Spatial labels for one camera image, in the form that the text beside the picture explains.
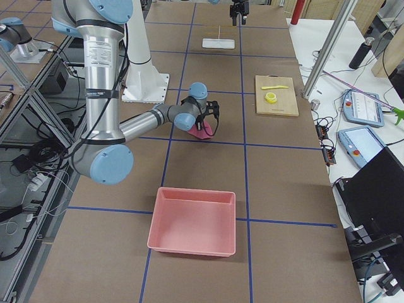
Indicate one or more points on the magenta wiping cloth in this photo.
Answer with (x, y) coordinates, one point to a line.
(201, 131)

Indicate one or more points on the bamboo cutting board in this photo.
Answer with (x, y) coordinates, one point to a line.
(286, 98)

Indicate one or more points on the black water bottle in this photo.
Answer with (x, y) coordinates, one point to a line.
(361, 53)

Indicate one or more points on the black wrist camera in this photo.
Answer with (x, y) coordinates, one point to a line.
(213, 108)

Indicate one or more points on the red cylinder object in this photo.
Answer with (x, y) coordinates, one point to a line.
(299, 6)

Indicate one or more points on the aluminium frame post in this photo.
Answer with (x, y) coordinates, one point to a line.
(328, 46)

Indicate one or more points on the yellow lemon slices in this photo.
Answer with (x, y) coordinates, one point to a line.
(270, 98)

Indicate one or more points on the pink plastic bin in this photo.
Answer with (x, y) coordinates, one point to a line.
(193, 221)

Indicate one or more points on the yellow plastic knife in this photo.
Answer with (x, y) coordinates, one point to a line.
(274, 87)

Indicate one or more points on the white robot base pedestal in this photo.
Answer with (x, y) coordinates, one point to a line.
(143, 81)

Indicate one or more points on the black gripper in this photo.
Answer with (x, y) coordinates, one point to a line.
(201, 118)

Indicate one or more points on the white rectangular tray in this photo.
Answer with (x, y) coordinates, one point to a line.
(218, 43)

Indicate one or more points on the blue teach pendant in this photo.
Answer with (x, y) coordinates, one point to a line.
(362, 144)
(361, 109)

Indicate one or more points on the black monitor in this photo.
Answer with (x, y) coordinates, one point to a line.
(373, 197)

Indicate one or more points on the blue teach pendant far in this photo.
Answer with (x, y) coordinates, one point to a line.
(361, 109)

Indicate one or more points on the blue teach pendant near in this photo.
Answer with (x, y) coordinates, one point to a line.
(362, 144)

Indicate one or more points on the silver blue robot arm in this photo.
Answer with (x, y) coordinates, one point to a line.
(116, 52)

